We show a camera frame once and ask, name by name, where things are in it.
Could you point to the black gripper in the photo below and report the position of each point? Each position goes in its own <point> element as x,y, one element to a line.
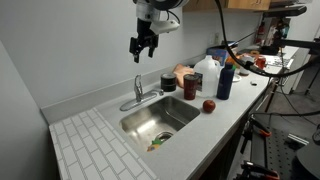
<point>145,31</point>

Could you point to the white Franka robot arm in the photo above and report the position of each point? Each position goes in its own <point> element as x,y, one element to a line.
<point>156,8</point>

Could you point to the black tin can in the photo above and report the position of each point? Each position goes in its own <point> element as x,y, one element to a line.
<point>168,83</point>

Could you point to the pink soft cloth item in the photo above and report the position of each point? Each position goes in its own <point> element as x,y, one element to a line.
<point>181,71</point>

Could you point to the chrome faucet spout and base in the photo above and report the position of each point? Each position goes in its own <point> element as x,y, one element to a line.
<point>133,104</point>

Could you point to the dark red metal tumbler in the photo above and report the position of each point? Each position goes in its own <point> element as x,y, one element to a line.
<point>190,88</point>

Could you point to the translucent plastic gallon jug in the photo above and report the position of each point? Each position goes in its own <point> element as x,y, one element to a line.
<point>208,76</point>

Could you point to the stainless steel sink basin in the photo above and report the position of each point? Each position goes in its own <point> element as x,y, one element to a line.
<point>156,115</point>

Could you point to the blue cardboard box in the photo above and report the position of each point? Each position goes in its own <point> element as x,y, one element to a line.
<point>216,53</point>

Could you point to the orange object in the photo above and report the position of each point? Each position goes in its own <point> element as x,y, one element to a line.
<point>230,61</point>

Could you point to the red apple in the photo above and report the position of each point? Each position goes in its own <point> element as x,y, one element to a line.
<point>209,106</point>

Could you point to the dark blue bottle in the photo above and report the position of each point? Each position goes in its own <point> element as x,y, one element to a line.
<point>225,83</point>

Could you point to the metal sink drain strainer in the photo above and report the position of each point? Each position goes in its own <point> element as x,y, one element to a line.
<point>164,136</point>

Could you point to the white small plate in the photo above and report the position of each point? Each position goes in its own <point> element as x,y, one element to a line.
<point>237,78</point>

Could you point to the green toy piece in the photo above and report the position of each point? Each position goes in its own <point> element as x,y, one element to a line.
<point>157,142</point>

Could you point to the white plastic container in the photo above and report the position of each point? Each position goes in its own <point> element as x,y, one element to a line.
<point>245,68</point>

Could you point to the orange toy piece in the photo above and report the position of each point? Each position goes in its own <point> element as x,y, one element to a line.
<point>150,148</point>

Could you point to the small black round cap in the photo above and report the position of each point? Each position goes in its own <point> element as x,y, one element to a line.
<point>253,83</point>

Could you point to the red fire extinguisher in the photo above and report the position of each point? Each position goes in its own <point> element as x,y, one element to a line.
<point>260,33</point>

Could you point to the red cup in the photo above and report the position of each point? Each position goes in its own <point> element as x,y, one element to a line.
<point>261,62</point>

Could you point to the white brick pattern mat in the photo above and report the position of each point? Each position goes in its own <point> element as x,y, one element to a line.
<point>90,150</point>

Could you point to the black white checkerboard sheet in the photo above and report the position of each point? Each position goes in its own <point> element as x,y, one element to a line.
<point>281,61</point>

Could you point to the black tripod legs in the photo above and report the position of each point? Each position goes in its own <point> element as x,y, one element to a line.
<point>274,95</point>

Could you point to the black overhead shelf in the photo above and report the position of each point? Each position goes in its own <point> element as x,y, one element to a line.
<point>285,10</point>

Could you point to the black perforated breadboard table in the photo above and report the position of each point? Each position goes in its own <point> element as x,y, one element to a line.
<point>276,156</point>

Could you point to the black round stool seat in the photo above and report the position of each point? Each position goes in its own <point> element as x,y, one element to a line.
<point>308,163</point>

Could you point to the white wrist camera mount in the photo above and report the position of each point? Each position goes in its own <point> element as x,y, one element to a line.
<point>165,26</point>

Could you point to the white wall outlet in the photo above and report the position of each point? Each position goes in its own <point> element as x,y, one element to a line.
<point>215,38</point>

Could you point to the wooden wall cabinet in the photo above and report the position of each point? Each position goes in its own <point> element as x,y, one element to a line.
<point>240,4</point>

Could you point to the silver metal bracket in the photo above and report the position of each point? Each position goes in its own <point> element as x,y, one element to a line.
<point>298,139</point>

